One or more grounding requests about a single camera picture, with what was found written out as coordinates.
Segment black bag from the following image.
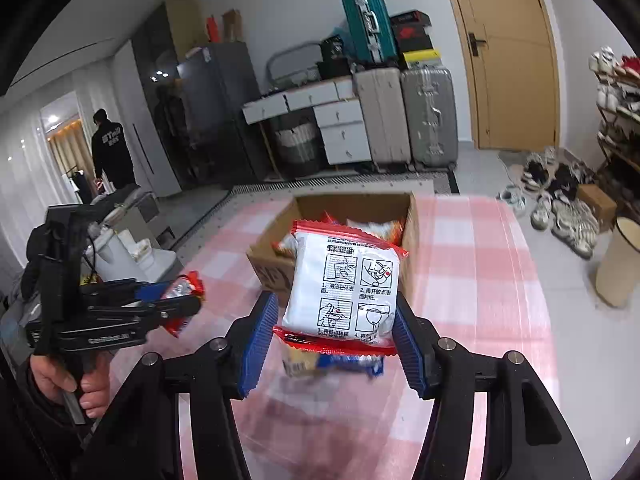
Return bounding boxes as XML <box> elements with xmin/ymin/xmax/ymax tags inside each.
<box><xmin>316</xmin><ymin>57</ymin><xmax>353</xmax><ymax>81</ymax></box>

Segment tall brown carton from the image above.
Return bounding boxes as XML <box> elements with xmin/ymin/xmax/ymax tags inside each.
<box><xmin>221</xmin><ymin>8</ymin><xmax>243</xmax><ymax>43</ymax></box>

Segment shoe rack with shoes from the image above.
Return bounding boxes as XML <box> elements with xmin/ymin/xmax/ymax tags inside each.
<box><xmin>589</xmin><ymin>46</ymin><xmax>640</xmax><ymax>196</ymax></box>

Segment white packet with red edges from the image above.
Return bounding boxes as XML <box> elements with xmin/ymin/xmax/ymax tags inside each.
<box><xmin>272</xmin><ymin>219</ymin><xmax>410</xmax><ymax>358</ymax></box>

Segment wooden shoe rack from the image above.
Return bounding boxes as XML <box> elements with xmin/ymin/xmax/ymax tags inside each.
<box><xmin>595</xmin><ymin>60</ymin><xmax>640</xmax><ymax>201</ymax></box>

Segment grey white side cabinet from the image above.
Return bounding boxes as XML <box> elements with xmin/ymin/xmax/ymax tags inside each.
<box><xmin>97</xmin><ymin>247</ymin><xmax>178</xmax><ymax>286</ymax></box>

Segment grey white laundry basket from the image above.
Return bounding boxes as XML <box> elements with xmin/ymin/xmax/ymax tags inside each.
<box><xmin>272</xmin><ymin>117</ymin><xmax>321</xmax><ymax>178</ymax></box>

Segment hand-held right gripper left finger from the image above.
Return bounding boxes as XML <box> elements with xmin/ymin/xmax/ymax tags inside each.
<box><xmin>80</xmin><ymin>290</ymin><xmax>281</xmax><ymax>480</ymax></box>

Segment person's left hand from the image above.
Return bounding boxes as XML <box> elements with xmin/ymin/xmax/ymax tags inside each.
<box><xmin>30</xmin><ymin>351</ymin><xmax>113</xmax><ymax>418</ymax></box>

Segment brown cardboard box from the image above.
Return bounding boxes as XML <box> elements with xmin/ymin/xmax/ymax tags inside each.
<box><xmin>246</xmin><ymin>192</ymin><xmax>421</xmax><ymax>311</ymax></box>

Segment pink checked tablecloth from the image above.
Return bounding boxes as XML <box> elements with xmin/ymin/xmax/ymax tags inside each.
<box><xmin>107</xmin><ymin>192</ymin><xmax>561</xmax><ymax>480</ymax></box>

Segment red black shoebox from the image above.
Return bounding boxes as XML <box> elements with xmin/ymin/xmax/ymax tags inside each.
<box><xmin>391</xmin><ymin>24</ymin><xmax>432</xmax><ymax>53</ymax></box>

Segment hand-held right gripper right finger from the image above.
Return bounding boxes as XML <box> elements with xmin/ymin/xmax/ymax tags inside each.
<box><xmin>392</xmin><ymin>294</ymin><xmax>593</xmax><ymax>480</ymax></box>

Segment yellow black shoebox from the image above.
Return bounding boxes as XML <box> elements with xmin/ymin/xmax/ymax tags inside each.
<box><xmin>400</xmin><ymin>49</ymin><xmax>443</xmax><ymax>68</ymax></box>

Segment silver suitcase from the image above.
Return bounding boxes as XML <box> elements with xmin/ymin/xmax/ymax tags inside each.
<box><xmin>400</xmin><ymin>66</ymin><xmax>460</xmax><ymax>171</ymax></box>

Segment pile of sneakers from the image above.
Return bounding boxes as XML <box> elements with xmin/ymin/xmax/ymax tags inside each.
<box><xmin>497</xmin><ymin>147</ymin><xmax>601</xmax><ymax>261</ymax></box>

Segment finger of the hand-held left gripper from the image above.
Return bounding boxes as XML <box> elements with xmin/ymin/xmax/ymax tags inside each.
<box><xmin>81</xmin><ymin>279</ymin><xmax>174</xmax><ymax>307</ymax></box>
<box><xmin>131</xmin><ymin>295</ymin><xmax>202</xmax><ymax>334</ymax></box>

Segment dark glass wardrobe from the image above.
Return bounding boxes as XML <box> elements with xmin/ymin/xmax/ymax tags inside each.
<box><xmin>131</xmin><ymin>0</ymin><xmax>208</xmax><ymax>196</ymax></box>

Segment dark grey fridge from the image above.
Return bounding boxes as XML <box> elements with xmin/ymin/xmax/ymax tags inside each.
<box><xmin>177</xmin><ymin>42</ymin><xmax>266</xmax><ymax>186</ymax></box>

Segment oval mirror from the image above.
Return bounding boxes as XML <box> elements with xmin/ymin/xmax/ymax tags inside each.
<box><xmin>266</xmin><ymin>42</ymin><xmax>323</xmax><ymax>86</ymax></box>

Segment grey door mat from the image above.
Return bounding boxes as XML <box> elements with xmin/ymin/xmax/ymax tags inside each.
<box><xmin>497</xmin><ymin>149</ymin><xmax>538</xmax><ymax>167</ymax></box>

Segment white desk with drawers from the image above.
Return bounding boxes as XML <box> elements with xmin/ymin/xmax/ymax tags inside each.
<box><xmin>242</xmin><ymin>77</ymin><xmax>373</xmax><ymax>168</ymax></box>

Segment cream trash bin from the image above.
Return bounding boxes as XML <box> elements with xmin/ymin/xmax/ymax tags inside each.
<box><xmin>595</xmin><ymin>216</ymin><xmax>640</xmax><ymax>308</ymax></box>

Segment black printed box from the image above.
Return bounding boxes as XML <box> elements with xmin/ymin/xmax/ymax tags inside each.
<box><xmin>320</xmin><ymin>37</ymin><xmax>346</xmax><ymax>63</ymax></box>

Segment red silver snack packet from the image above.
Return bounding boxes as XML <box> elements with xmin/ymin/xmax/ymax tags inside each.
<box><xmin>162</xmin><ymin>271</ymin><xmax>207</xmax><ymax>338</ymax></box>

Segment teal suitcase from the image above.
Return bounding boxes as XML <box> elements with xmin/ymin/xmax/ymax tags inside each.
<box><xmin>341</xmin><ymin>0</ymin><xmax>399</xmax><ymax>66</ymax></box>

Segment orange white crisp bag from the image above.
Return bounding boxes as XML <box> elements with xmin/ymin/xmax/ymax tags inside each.
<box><xmin>345</xmin><ymin>217</ymin><xmax>407</xmax><ymax>243</ymax></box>

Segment white jug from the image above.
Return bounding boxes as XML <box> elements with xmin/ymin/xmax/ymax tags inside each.
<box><xmin>92</xmin><ymin>230</ymin><xmax>133</xmax><ymax>281</ymax></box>

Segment blue white snack packet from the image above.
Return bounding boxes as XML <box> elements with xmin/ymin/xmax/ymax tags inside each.
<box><xmin>282</xmin><ymin>347</ymin><xmax>386</xmax><ymax>378</ymax></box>

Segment beige suitcase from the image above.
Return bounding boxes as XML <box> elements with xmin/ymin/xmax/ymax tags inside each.
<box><xmin>352</xmin><ymin>66</ymin><xmax>413</xmax><ymax>171</ymax></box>

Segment small brown carton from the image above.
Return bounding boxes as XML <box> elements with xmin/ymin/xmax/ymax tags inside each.
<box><xmin>577</xmin><ymin>183</ymin><xmax>618</xmax><ymax>233</ymax></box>

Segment wooden door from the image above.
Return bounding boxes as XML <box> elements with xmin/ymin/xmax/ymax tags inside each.
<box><xmin>437</xmin><ymin>0</ymin><xmax>561</xmax><ymax>151</ymax></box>

